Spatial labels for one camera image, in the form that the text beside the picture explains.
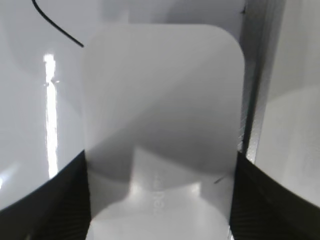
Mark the white magnetic whiteboard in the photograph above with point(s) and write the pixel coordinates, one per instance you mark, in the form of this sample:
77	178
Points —
41	45

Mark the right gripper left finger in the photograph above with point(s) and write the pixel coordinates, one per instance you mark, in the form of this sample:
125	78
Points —
58	210

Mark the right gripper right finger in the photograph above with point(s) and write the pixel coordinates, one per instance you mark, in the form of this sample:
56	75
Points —
263	209

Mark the white whiteboard eraser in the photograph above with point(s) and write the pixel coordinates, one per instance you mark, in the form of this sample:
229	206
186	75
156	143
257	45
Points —
161	116

